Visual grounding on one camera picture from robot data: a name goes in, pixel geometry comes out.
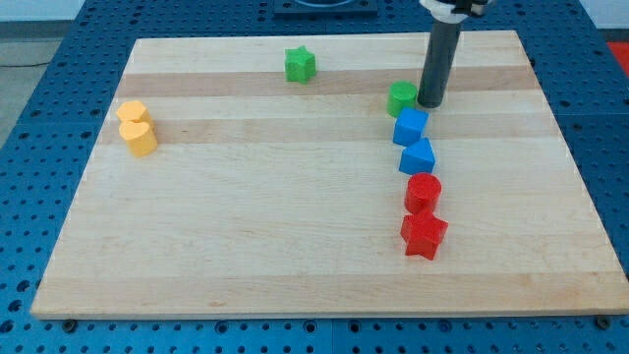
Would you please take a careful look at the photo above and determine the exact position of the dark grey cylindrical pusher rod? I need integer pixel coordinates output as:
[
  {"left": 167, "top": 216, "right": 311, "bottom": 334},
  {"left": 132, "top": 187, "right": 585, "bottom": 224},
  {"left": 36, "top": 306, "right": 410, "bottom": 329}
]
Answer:
[{"left": 417, "top": 20, "right": 462, "bottom": 108}]

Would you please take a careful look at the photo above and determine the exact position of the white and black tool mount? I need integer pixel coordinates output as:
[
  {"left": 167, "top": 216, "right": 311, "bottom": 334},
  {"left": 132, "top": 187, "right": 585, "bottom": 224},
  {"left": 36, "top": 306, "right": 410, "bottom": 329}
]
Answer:
[{"left": 419, "top": 0, "right": 493, "bottom": 24}]

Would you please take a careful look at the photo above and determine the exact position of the green star block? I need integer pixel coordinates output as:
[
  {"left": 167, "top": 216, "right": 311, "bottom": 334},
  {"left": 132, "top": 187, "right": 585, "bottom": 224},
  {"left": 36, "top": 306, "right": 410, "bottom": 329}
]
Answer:
[{"left": 284, "top": 45, "right": 316, "bottom": 85}]

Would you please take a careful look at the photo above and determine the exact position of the red star block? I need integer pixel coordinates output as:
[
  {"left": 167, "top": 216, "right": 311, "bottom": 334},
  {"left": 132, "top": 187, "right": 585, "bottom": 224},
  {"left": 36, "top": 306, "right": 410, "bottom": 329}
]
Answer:
[{"left": 400, "top": 211, "right": 449, "bottom": 261}]

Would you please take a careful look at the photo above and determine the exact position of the green cylinder block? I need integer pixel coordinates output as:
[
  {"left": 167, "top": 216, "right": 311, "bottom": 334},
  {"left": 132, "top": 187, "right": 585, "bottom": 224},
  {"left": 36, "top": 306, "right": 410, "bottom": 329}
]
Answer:
[{"left": 386, "top": 81, "right": 418, "bottom": 117}]

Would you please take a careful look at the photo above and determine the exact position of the blue cube block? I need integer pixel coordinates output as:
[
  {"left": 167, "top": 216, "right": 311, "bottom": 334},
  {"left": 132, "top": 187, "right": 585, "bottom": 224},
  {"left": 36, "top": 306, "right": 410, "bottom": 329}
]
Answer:
[{"left": 392, "top": 107, "right": 429, "bottom": 147}]

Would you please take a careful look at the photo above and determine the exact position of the blue triangle block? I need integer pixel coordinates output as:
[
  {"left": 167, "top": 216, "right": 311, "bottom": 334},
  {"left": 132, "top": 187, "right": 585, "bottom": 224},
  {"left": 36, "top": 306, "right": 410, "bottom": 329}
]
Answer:
[{"left": 399, "top": 138, "right": 435, "bottom": 175}]

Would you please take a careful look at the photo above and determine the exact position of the red cylinder block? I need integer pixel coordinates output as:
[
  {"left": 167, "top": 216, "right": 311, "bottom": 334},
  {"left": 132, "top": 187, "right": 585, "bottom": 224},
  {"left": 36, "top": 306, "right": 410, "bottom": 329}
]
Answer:
[{"left": 404, "top": 172, "right": 442, "bottom": 214}]

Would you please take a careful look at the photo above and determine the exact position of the red object at right edge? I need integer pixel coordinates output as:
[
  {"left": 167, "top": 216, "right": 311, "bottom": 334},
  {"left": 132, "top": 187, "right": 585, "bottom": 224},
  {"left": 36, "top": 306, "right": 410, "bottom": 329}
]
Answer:
[{"left": 607, "top": 41, "right": 629, "bottom": 76}]

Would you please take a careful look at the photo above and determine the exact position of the light wooden board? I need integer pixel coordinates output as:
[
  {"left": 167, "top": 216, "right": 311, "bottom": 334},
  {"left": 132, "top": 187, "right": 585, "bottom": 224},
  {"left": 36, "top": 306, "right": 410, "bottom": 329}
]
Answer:
[{"left": 31, "top": 30, "right": 628, "bottom": 320}]

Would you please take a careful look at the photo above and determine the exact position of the yellow hexagon block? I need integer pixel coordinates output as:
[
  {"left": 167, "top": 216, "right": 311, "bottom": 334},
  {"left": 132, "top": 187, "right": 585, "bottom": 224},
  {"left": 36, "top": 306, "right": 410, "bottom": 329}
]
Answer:
[{"left": 116, "top": 100, "right": 153, "bottom": 125}]

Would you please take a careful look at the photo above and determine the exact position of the yellow heart block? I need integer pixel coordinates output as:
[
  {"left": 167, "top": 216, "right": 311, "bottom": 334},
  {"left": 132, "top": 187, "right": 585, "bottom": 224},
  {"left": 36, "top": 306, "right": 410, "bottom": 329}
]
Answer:
[{"left": 119, "top": 121, "right": 158, "bottom": 157}]

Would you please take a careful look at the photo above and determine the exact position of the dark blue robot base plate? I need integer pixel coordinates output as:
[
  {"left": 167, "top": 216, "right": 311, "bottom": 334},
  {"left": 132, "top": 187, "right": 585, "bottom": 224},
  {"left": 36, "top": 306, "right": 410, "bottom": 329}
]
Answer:
[{"left": 271, "top": 0, "right": 378, "bottom": 17}]

